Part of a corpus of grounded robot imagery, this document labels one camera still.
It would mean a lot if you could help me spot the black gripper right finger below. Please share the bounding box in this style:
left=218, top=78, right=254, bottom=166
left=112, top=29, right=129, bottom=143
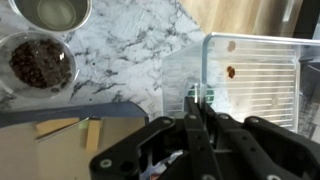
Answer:
left=199, top=102, right=320, bottom=180

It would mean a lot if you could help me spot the clear cup of coffee beans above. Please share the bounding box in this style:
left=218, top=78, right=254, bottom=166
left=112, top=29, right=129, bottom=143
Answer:
left=0, top=30, right=79, bottom=100

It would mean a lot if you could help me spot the dark blue cardboard box base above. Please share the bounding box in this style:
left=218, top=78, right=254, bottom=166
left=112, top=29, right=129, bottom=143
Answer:
left=0, top=101, right=150, bottom=180

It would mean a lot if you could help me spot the metal can blue label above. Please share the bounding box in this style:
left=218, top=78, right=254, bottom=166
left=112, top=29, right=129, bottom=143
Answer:
left=8, top=0, right=93, bottom=33

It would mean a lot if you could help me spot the clear plastic tray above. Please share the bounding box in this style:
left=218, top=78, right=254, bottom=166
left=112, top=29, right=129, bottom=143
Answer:
left=161, top=32, right=320, bottom=134

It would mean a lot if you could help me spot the loose coffee bean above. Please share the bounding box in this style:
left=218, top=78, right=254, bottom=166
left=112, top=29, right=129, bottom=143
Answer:
left=226, top=65, right=237, bottom=79

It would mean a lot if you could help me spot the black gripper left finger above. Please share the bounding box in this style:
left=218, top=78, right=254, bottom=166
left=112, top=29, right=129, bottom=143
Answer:
left=89, top=96, right=216, bottom=180

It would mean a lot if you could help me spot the small tan block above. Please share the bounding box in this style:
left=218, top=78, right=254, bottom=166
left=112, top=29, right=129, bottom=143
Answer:
left=84, top=119, right=103, bottom=154
left=34, top=116, right=81, bottom=138

